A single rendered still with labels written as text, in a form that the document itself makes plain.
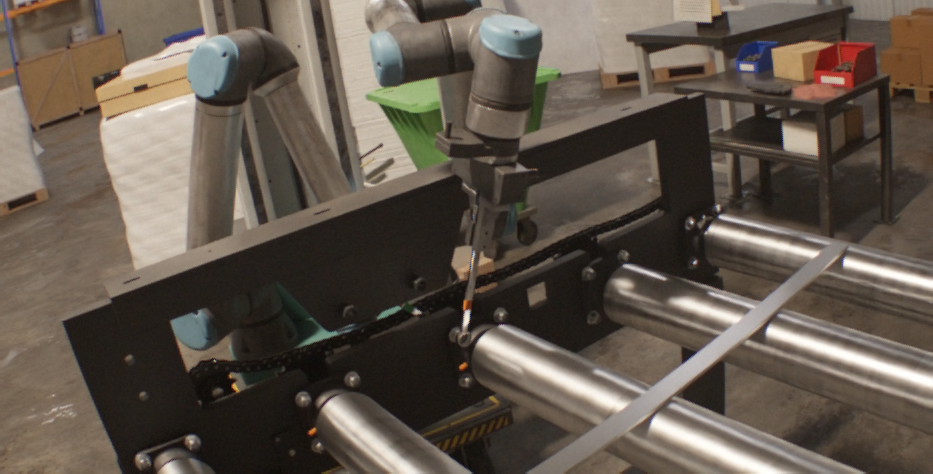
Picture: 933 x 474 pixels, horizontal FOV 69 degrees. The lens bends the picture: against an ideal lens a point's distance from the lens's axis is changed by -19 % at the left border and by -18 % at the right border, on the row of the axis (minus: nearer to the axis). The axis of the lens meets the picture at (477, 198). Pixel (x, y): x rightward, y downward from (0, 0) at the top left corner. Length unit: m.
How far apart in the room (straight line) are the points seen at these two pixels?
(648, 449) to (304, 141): 0.99
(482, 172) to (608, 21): 6.79
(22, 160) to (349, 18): 5.22
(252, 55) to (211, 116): 0.15
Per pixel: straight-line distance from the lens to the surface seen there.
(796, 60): 3.86
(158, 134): 4.60
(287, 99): 1.71
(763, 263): 1.62
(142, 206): 4.75
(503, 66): 1.16
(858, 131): 3.93
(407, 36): 1.27
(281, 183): 2.20
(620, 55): 8.03
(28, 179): 9.22
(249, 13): 2.14
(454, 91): 1.92
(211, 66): 1.60
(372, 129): 5.05
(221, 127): 1.65
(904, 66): 6.75
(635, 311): 1.46
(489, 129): 1.18
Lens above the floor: 1.52
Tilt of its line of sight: 17 degrees down
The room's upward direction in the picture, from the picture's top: 10 degrees counter-clockwise
